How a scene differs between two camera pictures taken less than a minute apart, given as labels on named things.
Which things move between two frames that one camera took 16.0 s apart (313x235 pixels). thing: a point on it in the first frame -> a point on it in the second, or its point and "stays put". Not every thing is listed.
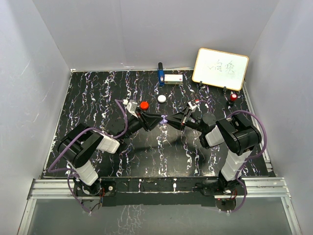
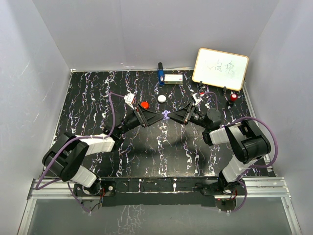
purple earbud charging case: (164, 121) -> (166, 112)
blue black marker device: (161, 74) stays put
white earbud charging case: (162, 98) stays put
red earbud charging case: (144, 105) stays put
